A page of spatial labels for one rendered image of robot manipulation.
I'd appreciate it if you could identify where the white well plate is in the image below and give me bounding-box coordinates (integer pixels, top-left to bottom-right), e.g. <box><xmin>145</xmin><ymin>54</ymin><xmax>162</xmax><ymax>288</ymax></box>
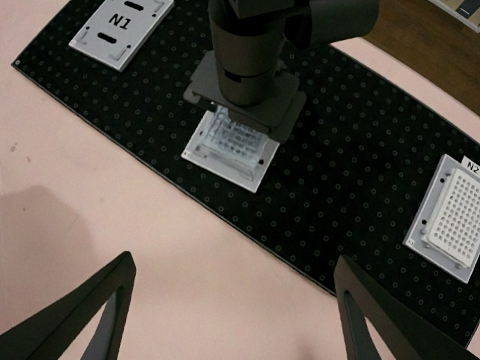
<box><xmin>421</xmin><ymin>168</ymin><xmax>480</xmax><ymax>268</ymax></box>

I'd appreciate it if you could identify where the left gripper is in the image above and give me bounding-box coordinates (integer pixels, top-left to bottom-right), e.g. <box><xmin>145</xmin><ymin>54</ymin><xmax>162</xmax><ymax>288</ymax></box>
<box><xmin>183</xmin><ymin>49</ymin><xmax>307</xmax><ymax>144</ymax></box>

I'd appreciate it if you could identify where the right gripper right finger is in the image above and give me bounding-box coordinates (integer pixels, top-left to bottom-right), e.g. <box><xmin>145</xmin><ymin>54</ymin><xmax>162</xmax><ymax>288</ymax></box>
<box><xmin>334</xmin><ymin>255</ymin><xmax>480</xmax><ymax>360</ymax></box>

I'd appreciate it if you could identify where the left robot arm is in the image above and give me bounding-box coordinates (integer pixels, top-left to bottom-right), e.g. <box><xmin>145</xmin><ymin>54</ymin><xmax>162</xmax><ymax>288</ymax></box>
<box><xmin>208</xmin><ymin>0</ymin><xmax>379</xmax><ymax>76</ymax></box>

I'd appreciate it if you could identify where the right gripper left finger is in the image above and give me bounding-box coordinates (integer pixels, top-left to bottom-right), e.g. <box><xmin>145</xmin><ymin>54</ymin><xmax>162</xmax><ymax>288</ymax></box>
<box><xmin>0</xmin><ymin>251</ymin><xmax>137</xmax><ymax>360</ymax></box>

